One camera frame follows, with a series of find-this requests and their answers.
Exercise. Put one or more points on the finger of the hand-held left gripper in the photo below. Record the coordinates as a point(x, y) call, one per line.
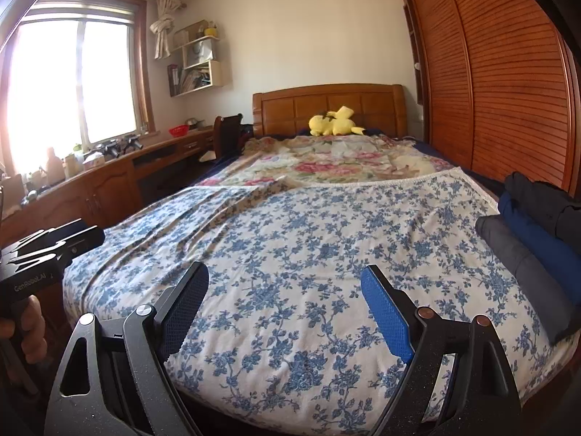
point(50, 236)

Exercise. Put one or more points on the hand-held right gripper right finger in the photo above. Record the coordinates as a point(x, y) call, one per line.
point(388, 313)

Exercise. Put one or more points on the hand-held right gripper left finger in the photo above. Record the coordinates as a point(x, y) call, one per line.
point(181, 309)

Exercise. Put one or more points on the black double-breasted coat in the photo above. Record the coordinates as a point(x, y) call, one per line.
point(540, 204)

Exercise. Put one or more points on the person's left hand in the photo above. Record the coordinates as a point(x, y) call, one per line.
point(31, 331)

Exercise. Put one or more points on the pale plastic bottle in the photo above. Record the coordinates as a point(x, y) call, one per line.
point(54, 168)

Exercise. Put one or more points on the long wooden desk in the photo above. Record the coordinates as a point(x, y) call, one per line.
point(104, 186)

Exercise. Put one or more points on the black metal device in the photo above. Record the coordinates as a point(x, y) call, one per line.
point(115, 145)

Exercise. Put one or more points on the blue floral bed sheet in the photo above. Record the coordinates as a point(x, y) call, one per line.
point(295, 245)

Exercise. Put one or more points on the folded grey garment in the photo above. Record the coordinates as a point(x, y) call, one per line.
point(522, 277)

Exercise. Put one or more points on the wooden framed window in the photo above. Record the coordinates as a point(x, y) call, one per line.
point(68, 86)

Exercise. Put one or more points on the pink floral blanket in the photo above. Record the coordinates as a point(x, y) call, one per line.
point(340, 159)

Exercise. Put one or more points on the folded blue garment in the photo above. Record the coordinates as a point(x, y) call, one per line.
point(540, 245)

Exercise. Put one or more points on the red basket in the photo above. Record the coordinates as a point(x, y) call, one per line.
point(179, 131)

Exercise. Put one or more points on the dark wooden chair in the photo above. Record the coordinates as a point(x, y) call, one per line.
point(227, 138)

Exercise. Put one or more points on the yellow plush toy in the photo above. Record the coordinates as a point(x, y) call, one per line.
point(333, 123)

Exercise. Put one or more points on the wooden bed headboard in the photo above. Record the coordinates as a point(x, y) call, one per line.
point(281, 111)

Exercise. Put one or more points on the tied cream curtain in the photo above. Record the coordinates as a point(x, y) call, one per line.
point(162, 27)

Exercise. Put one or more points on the wooden louvred wardrobe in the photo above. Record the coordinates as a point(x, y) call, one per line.
point(490, 77)

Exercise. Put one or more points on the cream wall shelf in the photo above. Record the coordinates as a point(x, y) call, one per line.
point(215, 72)

